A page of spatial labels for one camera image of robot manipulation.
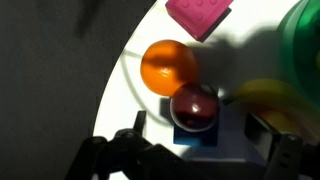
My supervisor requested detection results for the yellow toy banana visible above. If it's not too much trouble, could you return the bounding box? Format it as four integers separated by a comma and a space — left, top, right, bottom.
221, 78, 320, 145

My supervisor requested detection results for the pink toy cube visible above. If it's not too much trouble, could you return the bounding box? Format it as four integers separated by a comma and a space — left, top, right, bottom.
165, 0, 235, 43

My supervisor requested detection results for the green plastic bowl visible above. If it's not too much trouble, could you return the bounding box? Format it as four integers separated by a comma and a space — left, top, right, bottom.
276, 0, 320, 111

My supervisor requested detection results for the round brown toy ball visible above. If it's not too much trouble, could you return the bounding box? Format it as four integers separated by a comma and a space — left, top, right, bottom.
169, 82, 220, 133

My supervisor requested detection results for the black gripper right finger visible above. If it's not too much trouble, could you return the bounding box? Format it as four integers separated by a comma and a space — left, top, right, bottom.
244, 112, 282, 162

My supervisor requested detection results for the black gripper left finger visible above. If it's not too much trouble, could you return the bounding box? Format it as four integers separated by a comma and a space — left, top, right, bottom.
132, 110, 148, 136

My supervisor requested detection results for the orange toy fruit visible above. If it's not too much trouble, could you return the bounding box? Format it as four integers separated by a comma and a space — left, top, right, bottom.
140, 39, 200, 98

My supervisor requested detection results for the blue toy cube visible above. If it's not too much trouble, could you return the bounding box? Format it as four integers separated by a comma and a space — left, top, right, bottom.
159, 88, 221, 148

